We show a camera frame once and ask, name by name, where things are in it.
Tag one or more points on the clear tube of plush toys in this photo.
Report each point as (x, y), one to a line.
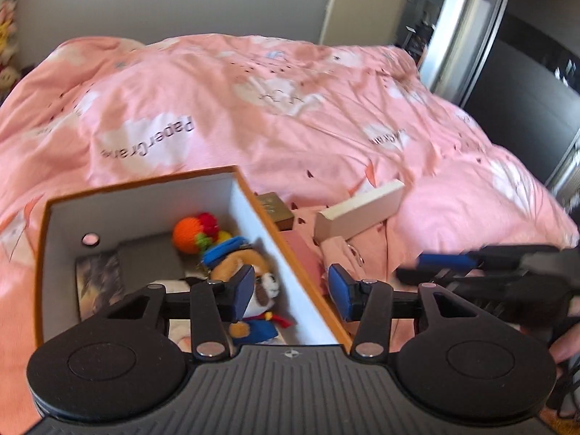
(10, 70)

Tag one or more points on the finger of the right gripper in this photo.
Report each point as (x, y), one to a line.
(418, 276)
(459, 262)

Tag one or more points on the orange cardboard storage box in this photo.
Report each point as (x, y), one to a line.
(99, 220)

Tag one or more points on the brown dog plush blue cap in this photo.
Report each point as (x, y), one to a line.
(226, 262)

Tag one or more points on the orange red crochet fruit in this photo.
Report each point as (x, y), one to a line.
(195, 234)

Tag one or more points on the gold gift box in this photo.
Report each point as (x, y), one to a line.
(280, 214)

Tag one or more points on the pink pouch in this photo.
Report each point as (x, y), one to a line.
(344, 253)

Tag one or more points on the black flat box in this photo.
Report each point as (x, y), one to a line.
(147, 260)

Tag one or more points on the white rectangular box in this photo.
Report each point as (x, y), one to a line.
(360, 213)

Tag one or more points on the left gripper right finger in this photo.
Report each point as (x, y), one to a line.
(368, 303)

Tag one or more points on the pink printed duvet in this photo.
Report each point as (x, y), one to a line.
(314, 124)

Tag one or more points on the beige door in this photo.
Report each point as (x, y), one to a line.
(361, 22)

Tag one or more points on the yellow keychain charm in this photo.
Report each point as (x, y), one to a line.
(223, 236)

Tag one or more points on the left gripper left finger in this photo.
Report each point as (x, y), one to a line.
(211, 305)

